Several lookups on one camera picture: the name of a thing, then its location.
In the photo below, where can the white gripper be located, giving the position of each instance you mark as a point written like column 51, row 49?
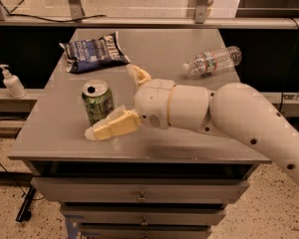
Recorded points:
column 153, row 102

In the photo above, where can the green soda can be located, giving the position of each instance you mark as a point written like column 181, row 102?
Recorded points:
column 98, row 100

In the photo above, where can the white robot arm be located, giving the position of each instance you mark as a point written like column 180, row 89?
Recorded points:
column 235, row 110

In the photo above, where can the blue chip bag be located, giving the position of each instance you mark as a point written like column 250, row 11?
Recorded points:
column 94, row 54

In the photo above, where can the grey drawer cabinet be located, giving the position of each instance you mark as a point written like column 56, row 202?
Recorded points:
column 150, row 184

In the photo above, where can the clear plastic water bottle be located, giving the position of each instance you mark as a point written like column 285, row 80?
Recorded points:
column 206, row 63

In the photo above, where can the white pump dispenser bottle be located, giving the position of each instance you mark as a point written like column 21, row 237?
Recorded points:
column 12, row 83

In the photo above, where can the black floor stand foot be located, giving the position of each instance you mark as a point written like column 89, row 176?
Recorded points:
column 24, row 213

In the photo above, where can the grey metal frame rail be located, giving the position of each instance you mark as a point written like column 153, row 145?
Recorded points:
column 219, row 14

